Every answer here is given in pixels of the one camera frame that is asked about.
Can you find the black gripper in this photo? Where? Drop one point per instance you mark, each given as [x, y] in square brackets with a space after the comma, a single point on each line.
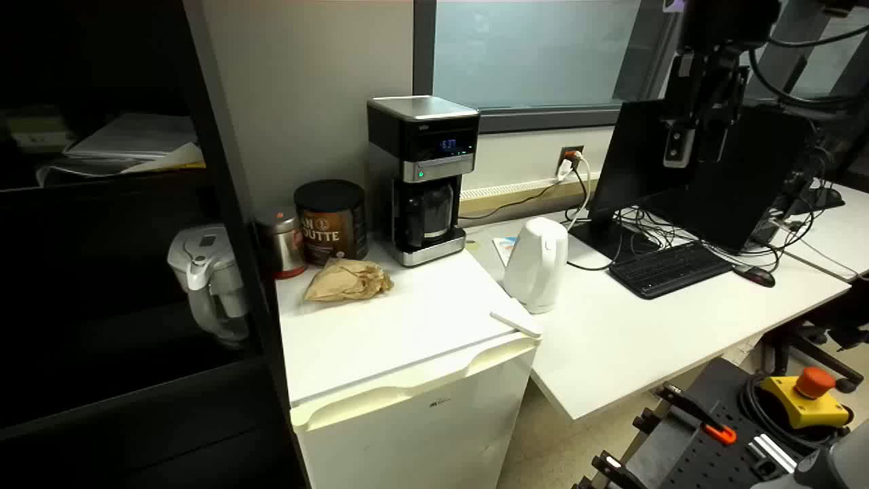
[702, 85]

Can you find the white electric kettle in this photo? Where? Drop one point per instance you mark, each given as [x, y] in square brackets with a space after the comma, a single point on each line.
[532, 260]

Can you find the black computer monitor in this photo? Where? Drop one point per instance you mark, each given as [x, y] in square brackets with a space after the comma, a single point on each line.
[762, 180]

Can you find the black keyboard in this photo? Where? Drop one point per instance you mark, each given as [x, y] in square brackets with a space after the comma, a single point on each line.
[668, 269]

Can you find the black computer mouse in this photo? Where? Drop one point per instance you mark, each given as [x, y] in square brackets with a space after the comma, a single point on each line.
[755, 275]

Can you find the black and silver coffee maker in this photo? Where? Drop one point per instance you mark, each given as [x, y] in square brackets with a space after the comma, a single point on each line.
[425, 163]

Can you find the yellow emergency stop button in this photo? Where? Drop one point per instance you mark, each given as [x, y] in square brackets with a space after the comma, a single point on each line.
[809, 395]

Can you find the brown paper bag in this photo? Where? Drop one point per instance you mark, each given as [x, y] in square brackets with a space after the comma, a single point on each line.
[349, 284]

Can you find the dark coffee canister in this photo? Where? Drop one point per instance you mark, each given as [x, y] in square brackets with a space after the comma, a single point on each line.
[328, 220]

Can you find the small red and white jar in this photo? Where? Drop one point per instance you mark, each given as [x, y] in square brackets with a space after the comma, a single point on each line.
[285, 246]

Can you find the white water filter pitcher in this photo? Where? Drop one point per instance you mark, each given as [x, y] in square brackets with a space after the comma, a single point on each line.
[209, 271]

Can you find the stack of white papers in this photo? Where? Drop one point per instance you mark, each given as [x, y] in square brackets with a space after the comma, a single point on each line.
[136, 140]

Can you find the black shelf unit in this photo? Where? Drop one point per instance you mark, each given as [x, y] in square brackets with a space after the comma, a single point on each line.
[109, 271]

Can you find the white wall outlet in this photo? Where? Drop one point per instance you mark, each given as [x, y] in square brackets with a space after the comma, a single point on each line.
[570, 155]

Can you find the grey window frame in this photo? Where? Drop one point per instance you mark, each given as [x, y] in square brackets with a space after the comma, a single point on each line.
[543, 118]

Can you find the black desk leg frame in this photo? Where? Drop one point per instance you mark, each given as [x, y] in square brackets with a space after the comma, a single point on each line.
[819, 353]

